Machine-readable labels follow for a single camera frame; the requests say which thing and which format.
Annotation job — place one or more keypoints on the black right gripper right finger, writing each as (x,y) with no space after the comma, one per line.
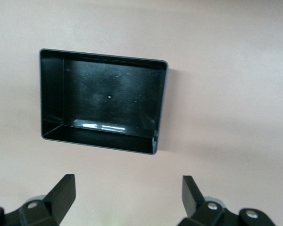
(195,204)

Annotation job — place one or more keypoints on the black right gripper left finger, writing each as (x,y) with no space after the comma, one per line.
(59,202)

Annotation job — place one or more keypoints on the black plastic box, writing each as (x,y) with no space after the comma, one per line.
(108,99)

